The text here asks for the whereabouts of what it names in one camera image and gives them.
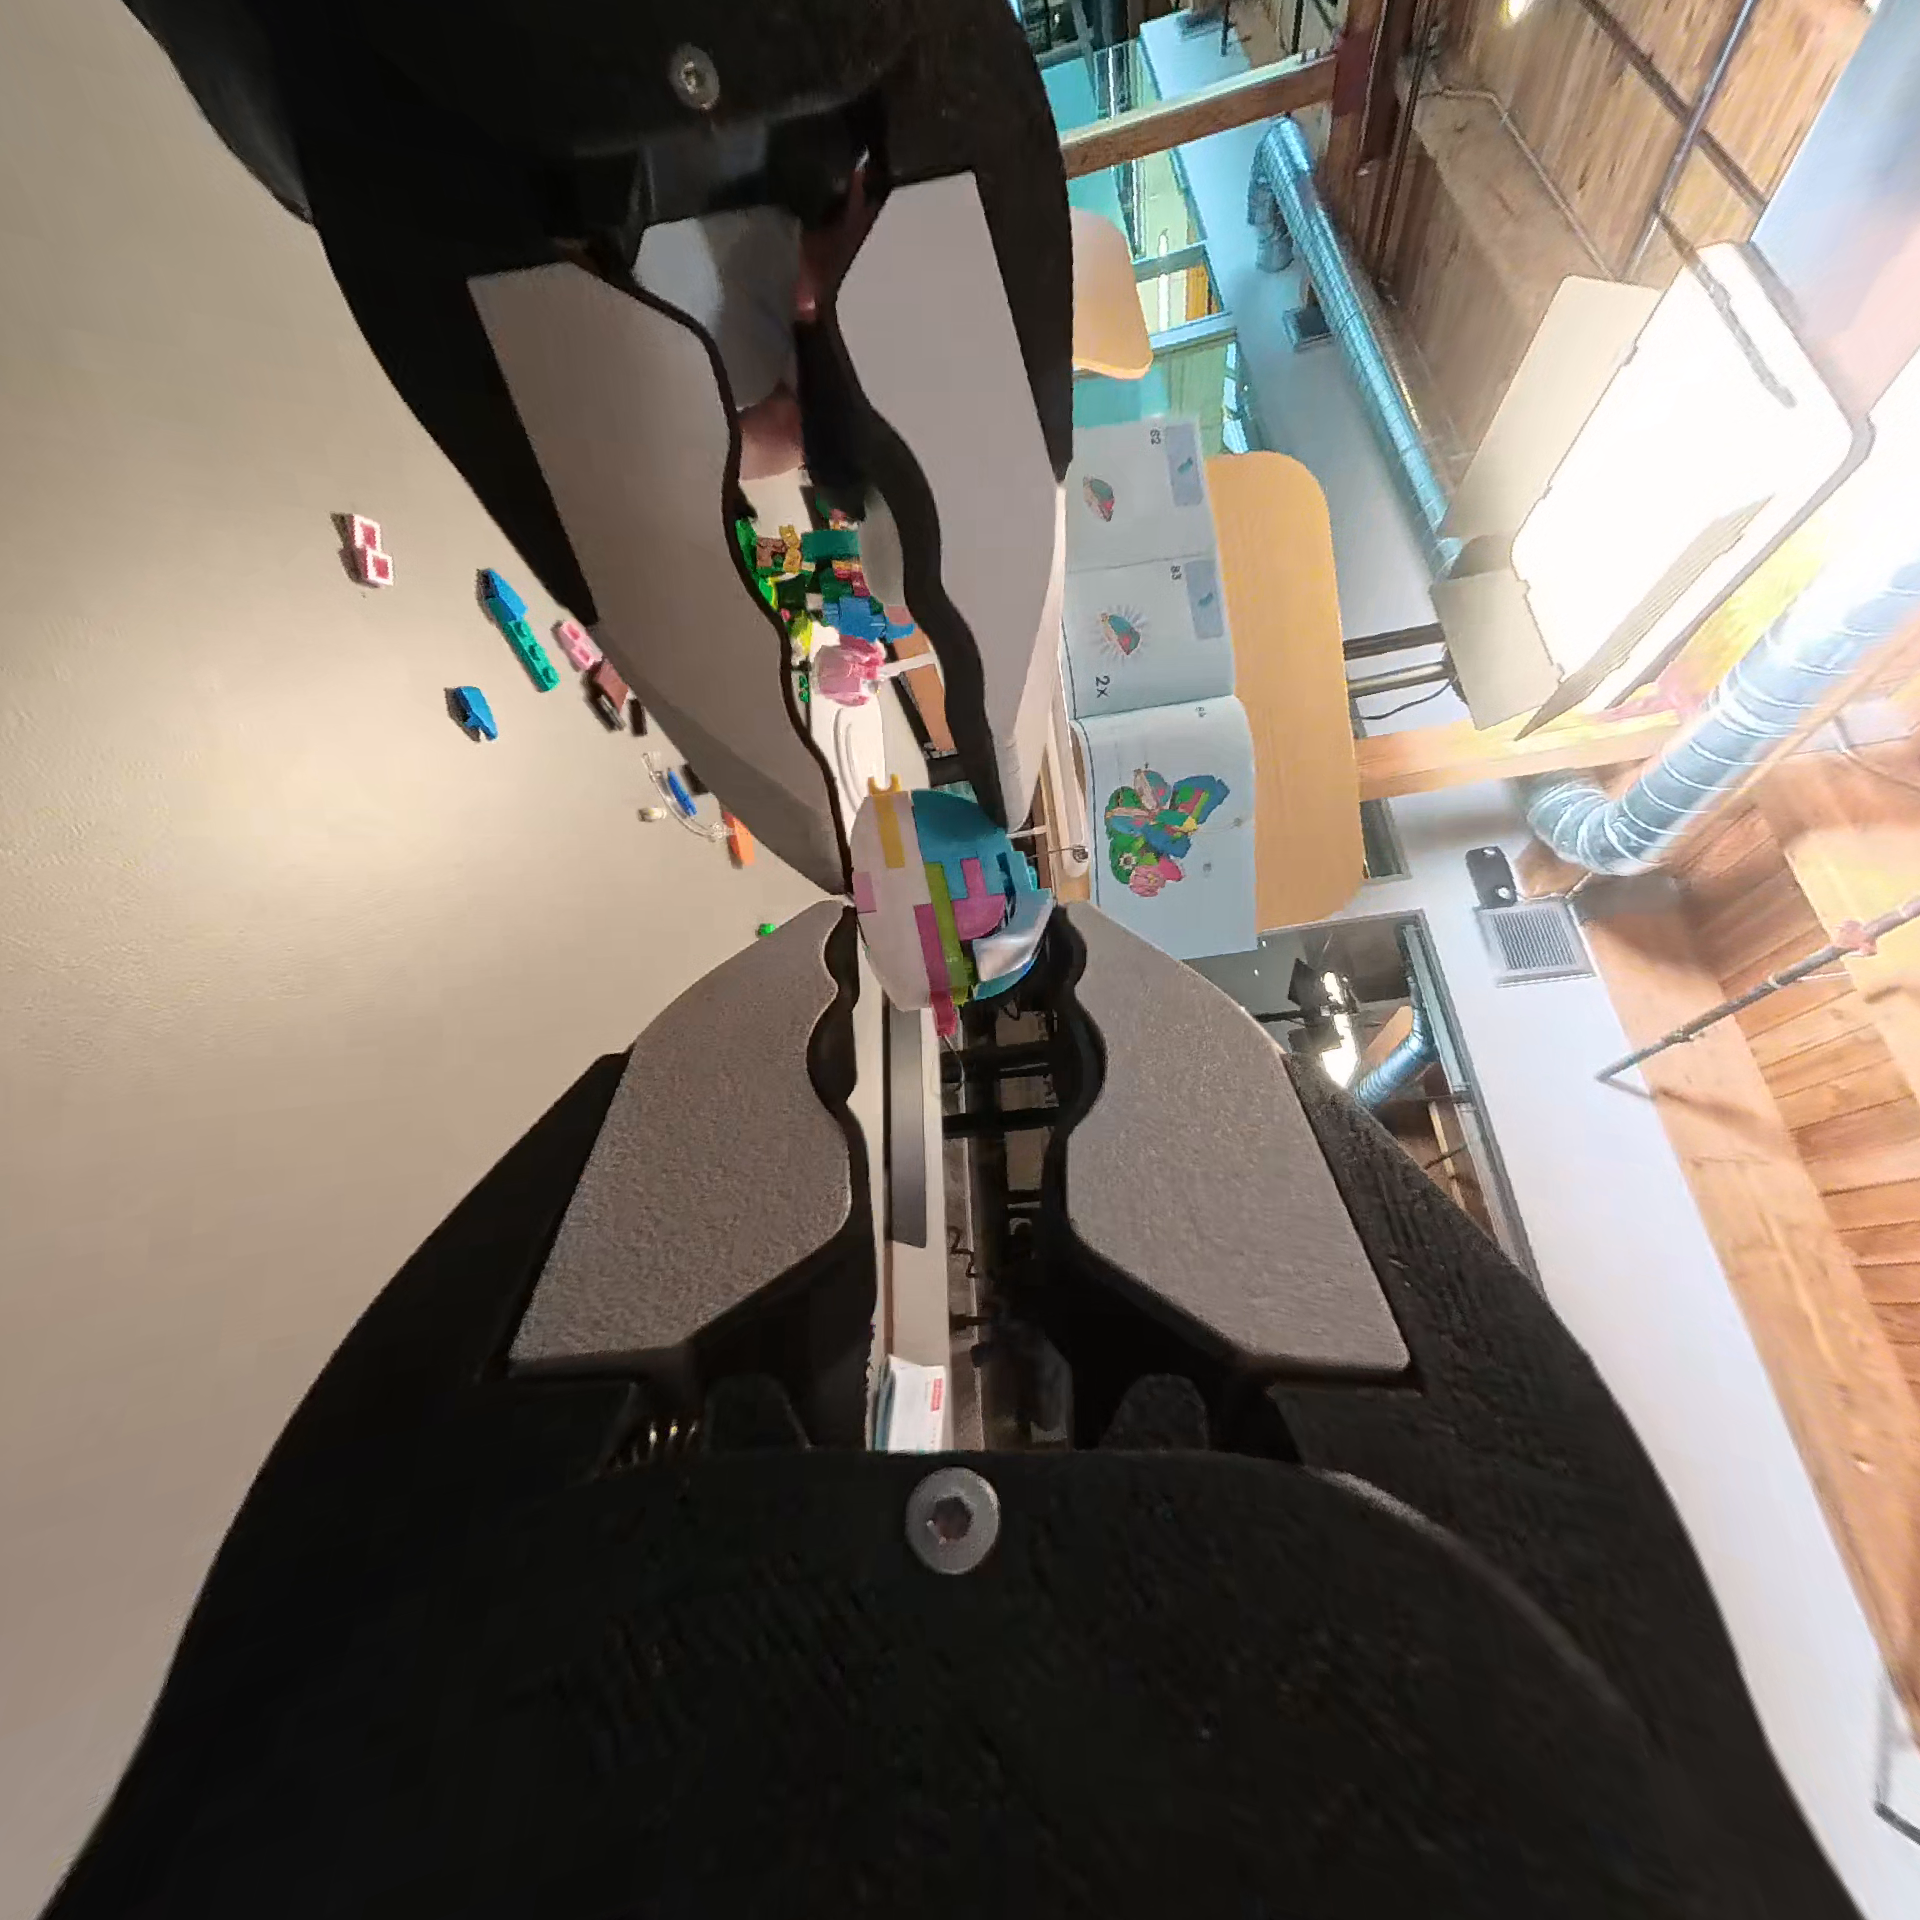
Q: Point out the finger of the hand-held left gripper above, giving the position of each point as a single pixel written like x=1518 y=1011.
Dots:
x=960 y=452
x=644 y=495

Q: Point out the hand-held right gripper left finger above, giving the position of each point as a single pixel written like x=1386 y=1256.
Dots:
x=706 y=1187

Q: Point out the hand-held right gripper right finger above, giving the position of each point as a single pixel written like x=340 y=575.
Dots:
x=1214 y=1187

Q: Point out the white teal pink lego assembly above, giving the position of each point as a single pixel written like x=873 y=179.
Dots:
x=914 y=916

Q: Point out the small pink lego plate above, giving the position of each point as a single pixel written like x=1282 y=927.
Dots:
x=580 y=640

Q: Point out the pile of colourful lego pieces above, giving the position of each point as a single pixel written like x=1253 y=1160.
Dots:
x=824 y=564

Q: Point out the teal lego plate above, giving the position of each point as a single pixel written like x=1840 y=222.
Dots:
x=533 y=653

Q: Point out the pink and white lego plate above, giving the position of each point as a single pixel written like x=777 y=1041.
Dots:
x=368 y=546

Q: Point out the transparent and blue lego piece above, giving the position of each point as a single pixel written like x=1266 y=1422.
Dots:
x=682 y=789

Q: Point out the person's left hand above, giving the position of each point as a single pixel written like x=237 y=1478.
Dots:
x=771 y=433

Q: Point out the red and white box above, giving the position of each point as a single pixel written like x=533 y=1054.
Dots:
x=914 y=1401

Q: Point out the open instruction booklet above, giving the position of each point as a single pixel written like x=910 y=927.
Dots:
x=1155 y=690

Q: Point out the white vent grille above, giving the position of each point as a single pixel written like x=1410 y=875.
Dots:
x=1531 y=940

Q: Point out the white ceiling light panel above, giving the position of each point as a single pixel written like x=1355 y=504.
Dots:
x=1650 y=481

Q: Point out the black table frame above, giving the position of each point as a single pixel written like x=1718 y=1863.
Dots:
x=989 y=1072

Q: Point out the small black wall device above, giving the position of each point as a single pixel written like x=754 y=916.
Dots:
x=1487 y=875

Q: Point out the silver ventilation duct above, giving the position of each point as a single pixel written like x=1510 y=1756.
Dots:
x=1348 y=302
x=1696 y=747

